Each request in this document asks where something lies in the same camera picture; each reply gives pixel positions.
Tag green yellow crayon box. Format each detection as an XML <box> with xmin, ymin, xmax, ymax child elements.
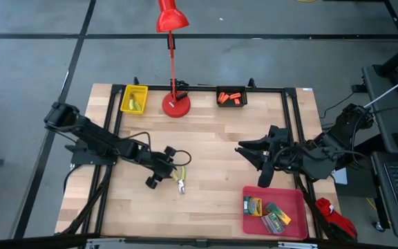
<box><xmin>263</xmin><ymin>201</ymin><xmax>292</xmax><ymax>226</ymax></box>
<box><xmin>243</xmin><ymin>195</ymin><xmax>263</xmax><ymax>217</ymax></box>
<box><xmin>260</xmin><ymin>212</ymin><xmax>285</xmax><ymax>235</ymax></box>

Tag green-handled hole punch pliers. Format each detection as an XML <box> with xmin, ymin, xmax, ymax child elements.
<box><xmin>171</xmin><ymin>165</ymin><xmax>187</xmax><ymax>195</ymax></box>
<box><xmin>128</xmin><ymin>93</ymin><xmax>142</xmax><ymax>112</ymax></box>

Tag yellow cable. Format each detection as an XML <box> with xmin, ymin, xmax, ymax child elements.
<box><xmin>365</xmin><ymin>196</ymin><xmax>378</xmax><ymax>212</ymax></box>

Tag black floor cable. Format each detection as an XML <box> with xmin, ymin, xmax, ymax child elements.
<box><xmin>319</xmin><ymin>90</ymin><xmax>359</xmax><ymax>120</ymax></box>

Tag black looped gripper cable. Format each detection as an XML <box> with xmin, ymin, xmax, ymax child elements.
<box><xmin>166</xmin><ymin>149</ymin><xmax>193</xmax><ymax>167</ymax></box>

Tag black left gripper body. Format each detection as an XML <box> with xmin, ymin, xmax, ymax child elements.
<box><xmin>144</xmin><ymin>145</ymin><xmax>178</xmax><ymax>190</ymax></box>

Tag red plastic tray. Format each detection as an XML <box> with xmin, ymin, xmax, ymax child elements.
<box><xmin>242</xmin><ymin>185</ymin><xmax>310</xmax><ymax>240</ymax></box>

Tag yellow plastic basket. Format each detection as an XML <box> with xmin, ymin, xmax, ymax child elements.
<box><xmin>120</xmin><ymin>84</ymin><xmax>149</xmax><ymax>116</ymax></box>

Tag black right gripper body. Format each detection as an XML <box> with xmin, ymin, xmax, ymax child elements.
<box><xmin>256</xmin><ymin>124</ymin><xmax>292</xmax><ymax>189</ymax></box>

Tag black side desk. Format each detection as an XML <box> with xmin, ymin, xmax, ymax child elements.
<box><xmin>361</xmin><ymin>64</ymin><xmax>398</xmax><ymax>242</ymax></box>

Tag silver aluminium bar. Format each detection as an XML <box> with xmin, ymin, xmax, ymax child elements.
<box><xmin>277</xmin><ymin>241</ymin><xmax>319</xmax><ymax>249</ymax></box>
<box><xmin>85</xmin><ymin>237</ymin><xmax>106</xmax><ymax>249</ymax></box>

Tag black plastic bin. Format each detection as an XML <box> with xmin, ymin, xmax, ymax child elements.
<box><xmin>216</xmin><ymin>85</ymin><xmax>249</xmax><ymax>108</ymax></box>

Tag black metal table frame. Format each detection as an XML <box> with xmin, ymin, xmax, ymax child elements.
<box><xmin>55</xmin><ymin>76</ymin><xmax>328</xmax><ymax>249</ymax></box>

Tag red desk lamp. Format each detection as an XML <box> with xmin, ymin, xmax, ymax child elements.
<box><xmin>155</xmin><ymin>0</ymin><xmax>192</xmax><ymax>119</ymax></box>

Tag white rod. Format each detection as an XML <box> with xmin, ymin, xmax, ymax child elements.
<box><xmin>363</xmin><ymin>68</ymin><xmax>398</xmax><ymax>110</ymax></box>

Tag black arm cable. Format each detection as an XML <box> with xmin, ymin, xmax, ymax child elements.
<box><xmin>121</xmin><ymin>131</ymin><xmax>153</xmax><ymax>153</ymax></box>

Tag white paper sheet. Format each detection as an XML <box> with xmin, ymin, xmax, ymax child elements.
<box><xmin>332</xmin><ymin>167</ymin><xmax>348</xmax><ymax>186</ymax></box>

